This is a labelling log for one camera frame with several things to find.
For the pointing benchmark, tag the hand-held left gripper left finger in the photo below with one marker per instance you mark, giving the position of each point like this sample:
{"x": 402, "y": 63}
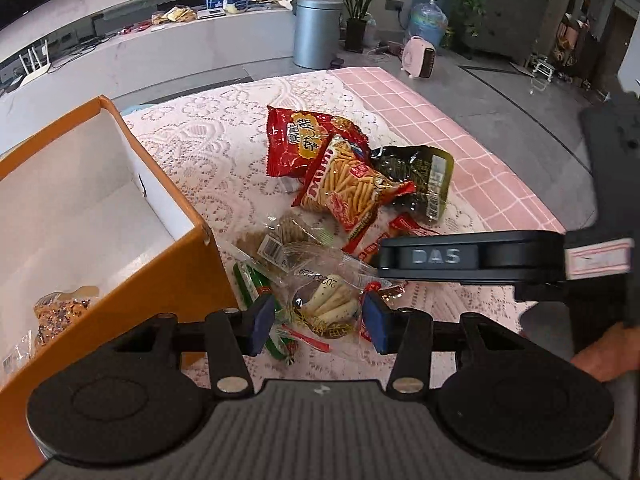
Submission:
{"x": 262, "y": 324}

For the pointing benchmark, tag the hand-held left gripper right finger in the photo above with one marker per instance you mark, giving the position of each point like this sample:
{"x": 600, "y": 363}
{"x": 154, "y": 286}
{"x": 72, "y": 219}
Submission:
{"x": 376, "y": 324}

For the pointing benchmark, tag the green snack packet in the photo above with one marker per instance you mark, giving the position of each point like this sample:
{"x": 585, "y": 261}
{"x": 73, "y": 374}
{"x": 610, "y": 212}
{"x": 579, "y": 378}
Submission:
{"x": 255, "y": 280}

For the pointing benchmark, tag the clear bag of white sticks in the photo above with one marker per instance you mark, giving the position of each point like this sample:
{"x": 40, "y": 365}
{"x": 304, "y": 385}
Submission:
{"x": 325, "y": 300}

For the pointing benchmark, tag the orange cardboard box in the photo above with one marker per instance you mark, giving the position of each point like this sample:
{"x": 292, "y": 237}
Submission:
{"x": 200, "y": 280}

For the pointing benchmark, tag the clear brown cracker packet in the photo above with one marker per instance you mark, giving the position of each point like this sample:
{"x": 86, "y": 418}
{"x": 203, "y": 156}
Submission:
{"x": 290, "y": 232}

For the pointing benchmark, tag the small red snack packet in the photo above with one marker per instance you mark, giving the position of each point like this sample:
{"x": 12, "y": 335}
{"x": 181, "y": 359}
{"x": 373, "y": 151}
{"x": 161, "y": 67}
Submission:
{"x": 400, "y": 227}

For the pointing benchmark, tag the dark green snack bag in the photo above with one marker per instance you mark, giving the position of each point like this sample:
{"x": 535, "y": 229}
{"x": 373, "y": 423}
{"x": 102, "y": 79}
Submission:
{"x": 415, "y": 170}

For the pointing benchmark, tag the orange fries snack bag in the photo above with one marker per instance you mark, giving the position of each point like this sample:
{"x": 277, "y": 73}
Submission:
{"x": 345, "y": 180}

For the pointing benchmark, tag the red snack bag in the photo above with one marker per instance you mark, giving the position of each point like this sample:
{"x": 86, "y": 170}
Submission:
{"x": 287, "y": 145}

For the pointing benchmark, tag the person's right hand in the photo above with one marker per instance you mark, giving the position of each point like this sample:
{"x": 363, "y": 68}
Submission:
{"x": 602, "y": 355}

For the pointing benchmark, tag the pink checkered cloth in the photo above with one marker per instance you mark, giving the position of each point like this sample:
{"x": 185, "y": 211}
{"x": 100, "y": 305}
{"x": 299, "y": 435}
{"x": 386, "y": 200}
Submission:
{"x": 450, "y": 125}

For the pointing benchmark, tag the small white stool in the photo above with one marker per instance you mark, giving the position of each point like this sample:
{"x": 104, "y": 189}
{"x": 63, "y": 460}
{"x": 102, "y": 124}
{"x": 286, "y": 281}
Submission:
{"x": 542, "y": 70}

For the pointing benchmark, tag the white lace tablecloth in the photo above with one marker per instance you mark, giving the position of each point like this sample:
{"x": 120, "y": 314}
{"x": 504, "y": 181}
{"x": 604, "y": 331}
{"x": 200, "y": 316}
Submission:
{"x": 200, "y": 135}

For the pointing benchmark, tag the clear mixed nut packet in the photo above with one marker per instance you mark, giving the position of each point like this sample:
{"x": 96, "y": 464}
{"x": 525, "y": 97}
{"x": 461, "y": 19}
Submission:
{"x": 55, "y": 312}

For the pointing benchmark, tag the pink space heater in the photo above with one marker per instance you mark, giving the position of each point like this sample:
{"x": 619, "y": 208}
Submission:
{"x": 417, "y": 57}

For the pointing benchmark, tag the dark hair dryer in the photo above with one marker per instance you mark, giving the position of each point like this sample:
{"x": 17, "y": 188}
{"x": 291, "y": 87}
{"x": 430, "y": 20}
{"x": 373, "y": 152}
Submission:
{"x": 390, "y": 49}

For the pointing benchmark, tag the dark grey cabinet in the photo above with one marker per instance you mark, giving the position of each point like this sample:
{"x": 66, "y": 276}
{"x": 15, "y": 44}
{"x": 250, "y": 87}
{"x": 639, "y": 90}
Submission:
{"x": 510, "y": 15}

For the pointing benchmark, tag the blue water jug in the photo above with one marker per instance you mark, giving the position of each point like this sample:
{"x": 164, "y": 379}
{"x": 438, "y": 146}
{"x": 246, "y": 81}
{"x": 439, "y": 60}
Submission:
{"x": 427, "y": 22}

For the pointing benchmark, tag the potted green plant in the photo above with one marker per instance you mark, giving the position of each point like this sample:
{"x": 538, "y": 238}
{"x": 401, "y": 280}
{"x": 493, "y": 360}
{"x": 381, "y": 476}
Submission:
{"x": 356, "y": 35}

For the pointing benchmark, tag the white curved console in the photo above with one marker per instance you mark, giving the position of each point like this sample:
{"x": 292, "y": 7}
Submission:
{"x": 200, "y": 47}

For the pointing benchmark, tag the silver trash can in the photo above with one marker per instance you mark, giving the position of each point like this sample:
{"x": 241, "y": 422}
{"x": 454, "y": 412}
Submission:
{"x": 317, "y": 35}

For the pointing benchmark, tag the white flat scale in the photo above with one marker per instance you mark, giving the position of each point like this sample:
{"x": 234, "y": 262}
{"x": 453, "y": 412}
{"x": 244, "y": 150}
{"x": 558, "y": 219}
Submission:
{"x": 210, "y": 12}

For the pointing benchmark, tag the snack bags on console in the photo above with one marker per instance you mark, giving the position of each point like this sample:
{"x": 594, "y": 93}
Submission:
{"x": 175, "y": 14}

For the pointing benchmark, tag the white router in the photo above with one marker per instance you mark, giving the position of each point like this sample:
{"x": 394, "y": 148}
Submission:
{"x": 34, "y": 72}

